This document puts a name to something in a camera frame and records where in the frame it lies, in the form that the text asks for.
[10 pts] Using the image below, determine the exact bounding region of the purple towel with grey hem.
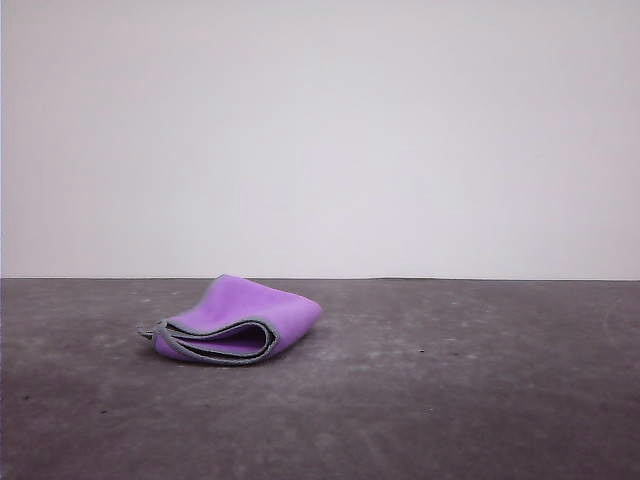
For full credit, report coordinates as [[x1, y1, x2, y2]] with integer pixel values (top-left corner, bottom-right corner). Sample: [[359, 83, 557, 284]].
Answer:
[[135, 273, 324, 368]]

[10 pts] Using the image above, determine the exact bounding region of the grey table cloth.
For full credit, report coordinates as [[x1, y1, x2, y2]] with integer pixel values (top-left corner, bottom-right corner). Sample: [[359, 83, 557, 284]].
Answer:
[[0, 276, 640, 480]]

